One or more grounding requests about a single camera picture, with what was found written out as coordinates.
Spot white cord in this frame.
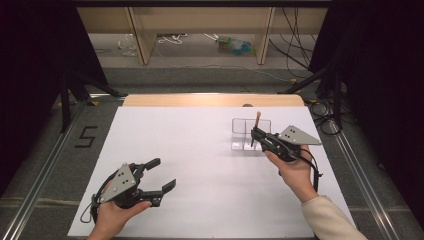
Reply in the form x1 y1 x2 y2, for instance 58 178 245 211
156 32 189 46

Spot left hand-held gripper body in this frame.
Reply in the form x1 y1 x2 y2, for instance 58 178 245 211
98 162 165 210

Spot clear plastic divided organizer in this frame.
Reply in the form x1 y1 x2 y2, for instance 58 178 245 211
231 117 273 152

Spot coiled black floor cable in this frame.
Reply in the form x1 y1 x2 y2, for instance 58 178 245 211
305 99 344 137

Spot person's right hand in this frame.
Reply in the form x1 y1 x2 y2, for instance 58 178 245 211
265 144 320 204

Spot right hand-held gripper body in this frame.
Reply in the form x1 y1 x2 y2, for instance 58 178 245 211
260 124 323 164

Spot metal floor rail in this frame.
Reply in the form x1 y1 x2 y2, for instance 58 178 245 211
327 119 402 240
0 99 88 240

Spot black metal stand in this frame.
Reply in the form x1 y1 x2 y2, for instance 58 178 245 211
277 61 345 132
59 66 123 134

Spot white table cover sheet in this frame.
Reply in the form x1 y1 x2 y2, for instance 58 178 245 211
67 105 360 239

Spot light wooden table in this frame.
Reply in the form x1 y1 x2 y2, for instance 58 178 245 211
122 93 305 108

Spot beige wooden shelf unit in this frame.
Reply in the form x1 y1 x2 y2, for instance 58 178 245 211
76 6 330 66

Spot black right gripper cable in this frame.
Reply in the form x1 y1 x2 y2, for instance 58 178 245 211
299 147 324 194

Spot hanging black cables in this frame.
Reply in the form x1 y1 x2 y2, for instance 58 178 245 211
268 7 318 80

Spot black curtain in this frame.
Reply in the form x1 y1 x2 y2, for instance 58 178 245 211
0 0 110 198
308 0 424 222

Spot person's left hand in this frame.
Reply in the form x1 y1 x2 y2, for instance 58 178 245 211
87 199 153 240

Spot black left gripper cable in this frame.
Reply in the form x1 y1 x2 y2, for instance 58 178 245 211
79 175 115 225

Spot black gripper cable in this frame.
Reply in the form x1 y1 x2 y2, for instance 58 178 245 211
299 147 324 194
79 175 115 225

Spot green and blue plastic packet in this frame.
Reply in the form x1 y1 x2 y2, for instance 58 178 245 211
215 34 257 57

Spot black makeup brush orange tip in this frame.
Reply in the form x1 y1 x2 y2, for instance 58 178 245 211
250 110 263 148

